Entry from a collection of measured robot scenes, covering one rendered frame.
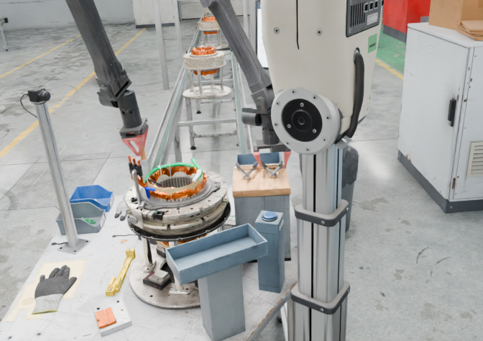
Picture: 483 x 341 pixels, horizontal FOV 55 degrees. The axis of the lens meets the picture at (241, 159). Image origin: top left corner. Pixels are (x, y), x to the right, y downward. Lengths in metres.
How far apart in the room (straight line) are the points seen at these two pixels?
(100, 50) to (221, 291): 0.71
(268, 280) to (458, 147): 2.19
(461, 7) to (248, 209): 2.57
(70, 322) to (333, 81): 1.06
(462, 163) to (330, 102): 2.58
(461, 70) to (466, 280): 1.29
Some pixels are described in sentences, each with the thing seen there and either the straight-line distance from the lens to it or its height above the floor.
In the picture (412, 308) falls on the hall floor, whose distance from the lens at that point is 2.73.
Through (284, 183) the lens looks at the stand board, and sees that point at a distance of 1.53.
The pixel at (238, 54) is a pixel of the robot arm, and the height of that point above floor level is 1.48.
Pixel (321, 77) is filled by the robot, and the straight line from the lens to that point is 0.93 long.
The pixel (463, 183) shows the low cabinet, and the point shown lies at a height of 0.24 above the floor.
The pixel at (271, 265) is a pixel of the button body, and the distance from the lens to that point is 1.46.
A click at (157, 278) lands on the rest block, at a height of 0.83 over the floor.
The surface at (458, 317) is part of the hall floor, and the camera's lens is 2.74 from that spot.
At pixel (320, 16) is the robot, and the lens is 0.88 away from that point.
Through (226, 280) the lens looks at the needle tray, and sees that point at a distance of 1.26.
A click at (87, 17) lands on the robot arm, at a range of 1.22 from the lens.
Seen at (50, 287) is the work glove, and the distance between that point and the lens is 1.69.
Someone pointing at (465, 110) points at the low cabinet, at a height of 0.77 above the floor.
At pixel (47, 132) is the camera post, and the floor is 1.25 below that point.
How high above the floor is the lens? 1.75
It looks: 23 degrees down
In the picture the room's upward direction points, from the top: 4 degrees counter-clockwise
